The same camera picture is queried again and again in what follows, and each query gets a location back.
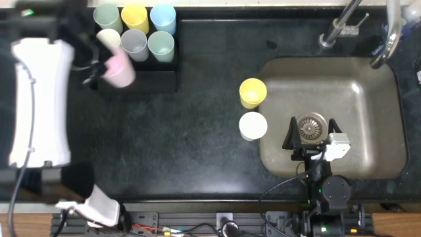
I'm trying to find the black tray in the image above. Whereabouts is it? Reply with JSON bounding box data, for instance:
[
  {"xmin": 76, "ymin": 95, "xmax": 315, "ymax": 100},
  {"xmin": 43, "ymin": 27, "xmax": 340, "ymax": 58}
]
[{"xmin": 90, "ymin": 6, "xmax": 180, "ymax": 93}]

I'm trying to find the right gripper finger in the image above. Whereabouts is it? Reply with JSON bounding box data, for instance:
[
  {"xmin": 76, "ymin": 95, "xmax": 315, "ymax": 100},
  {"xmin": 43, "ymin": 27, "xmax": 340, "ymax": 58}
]
[
  {"xmin": 328, "ymin": 118, "xmax": 343, "ymax": 134},
  {"xmin": 282, "ymin": 117, "xmax": 303, "ymax": 151}
]

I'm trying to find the black cable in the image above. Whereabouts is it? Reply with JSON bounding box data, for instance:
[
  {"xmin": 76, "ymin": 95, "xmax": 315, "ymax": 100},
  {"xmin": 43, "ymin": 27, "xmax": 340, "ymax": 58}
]
[
  {"xmin": 258, "ymin": 149, "xmax": 326, "ymax": 237},
  {"xmin": 7, "ymin": 149, "xmax": 34, "ymax": 237}
]

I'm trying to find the green cup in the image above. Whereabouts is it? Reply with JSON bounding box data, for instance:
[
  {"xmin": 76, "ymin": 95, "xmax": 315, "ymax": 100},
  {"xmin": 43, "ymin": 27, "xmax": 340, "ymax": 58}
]
[
  {"xmin": 93, "ymin": 3, "xmax": 124, "ymax": 34},
  {"xmin": 147, "ymin": 30, "xmax": 176, "ymax": 63}
]

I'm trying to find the steel sink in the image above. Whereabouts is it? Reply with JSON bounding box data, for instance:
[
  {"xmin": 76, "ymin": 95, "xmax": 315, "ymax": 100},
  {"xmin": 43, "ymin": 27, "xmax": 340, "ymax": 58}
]
[{"xmin": 258, "ymin": 56, "xmax": 409, "ymax": 180}]

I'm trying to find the blue cup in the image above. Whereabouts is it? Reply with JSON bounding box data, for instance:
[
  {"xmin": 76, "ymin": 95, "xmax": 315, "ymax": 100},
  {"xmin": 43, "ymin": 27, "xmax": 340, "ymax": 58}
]
[{"xmin": 149, "ymin": 3, "xmax": 177, "ymax": 36}]

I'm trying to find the cream cup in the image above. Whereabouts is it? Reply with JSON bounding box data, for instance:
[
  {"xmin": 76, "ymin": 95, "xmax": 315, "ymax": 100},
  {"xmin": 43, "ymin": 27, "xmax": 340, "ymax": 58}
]
[{"xmin": 95, "ymin": 28, "xmax": 122, "ymax": 50}]

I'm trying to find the white cup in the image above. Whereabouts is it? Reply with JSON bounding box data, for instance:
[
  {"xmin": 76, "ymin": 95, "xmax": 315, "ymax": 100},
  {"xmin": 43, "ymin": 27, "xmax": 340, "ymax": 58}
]
[{"xmin": 238, "ymin": 111, "xmax": 268, "ymax": 142}]

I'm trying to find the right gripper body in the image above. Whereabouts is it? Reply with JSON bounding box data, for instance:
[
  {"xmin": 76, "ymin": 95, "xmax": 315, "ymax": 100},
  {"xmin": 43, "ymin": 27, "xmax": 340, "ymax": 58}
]
[{"xmin": 291, "ymin": 146, "xmax": 326, "ymax": 162}]

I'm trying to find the yellow cup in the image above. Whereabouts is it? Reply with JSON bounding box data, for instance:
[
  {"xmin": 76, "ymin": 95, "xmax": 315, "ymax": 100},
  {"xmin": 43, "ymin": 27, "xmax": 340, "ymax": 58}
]
[
  {"xmin": 239, "ymin": 78, "xmax": 268, "ymax": 109},
  {"xmin": 120, "ymin": 3, "xmax": 150, "ymax": 36}
]

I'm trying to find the mounting rail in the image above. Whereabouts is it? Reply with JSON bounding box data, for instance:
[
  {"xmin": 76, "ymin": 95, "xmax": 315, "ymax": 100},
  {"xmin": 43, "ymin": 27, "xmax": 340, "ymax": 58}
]
[{"xmin": 51, "ymin": 210, "xmax": 376, "ymax": 237}]

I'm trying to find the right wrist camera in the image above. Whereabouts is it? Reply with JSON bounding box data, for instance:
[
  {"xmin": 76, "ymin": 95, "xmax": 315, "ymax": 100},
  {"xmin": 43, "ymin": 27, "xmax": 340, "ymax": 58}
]
[{"xmin": 310, "ymin": 132, "xmax": 351, "ymax": 162}]

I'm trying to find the grey cup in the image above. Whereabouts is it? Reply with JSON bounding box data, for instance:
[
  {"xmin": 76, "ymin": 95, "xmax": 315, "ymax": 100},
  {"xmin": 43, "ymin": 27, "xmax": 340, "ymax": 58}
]
[{"xmin": 120, "ymin": 28, "xmax": 149, "ymax": 63}]

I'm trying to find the steel tap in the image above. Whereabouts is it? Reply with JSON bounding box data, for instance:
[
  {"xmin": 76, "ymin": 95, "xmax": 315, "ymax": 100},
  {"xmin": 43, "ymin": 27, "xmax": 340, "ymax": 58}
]
[{"xmin": 317, "ymin": 0, "xmax": 409, "ymax": 70}]

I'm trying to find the pink cup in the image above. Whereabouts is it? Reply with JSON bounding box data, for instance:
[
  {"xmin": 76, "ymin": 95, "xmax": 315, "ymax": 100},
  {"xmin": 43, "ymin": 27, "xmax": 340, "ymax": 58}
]
[{"xmin": 100, "ymin": 45, "xmax": 136, "ymax": 89}]

